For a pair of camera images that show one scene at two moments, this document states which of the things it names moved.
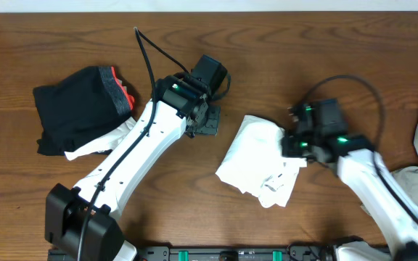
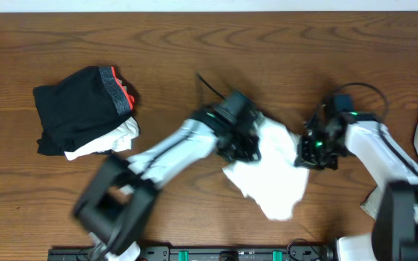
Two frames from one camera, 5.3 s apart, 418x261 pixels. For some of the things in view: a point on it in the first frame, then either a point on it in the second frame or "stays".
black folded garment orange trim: [81, 106] stays
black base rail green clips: [294, 252] stays
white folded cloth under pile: [104, 142] stays
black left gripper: [209, 121] -> [243, 151]
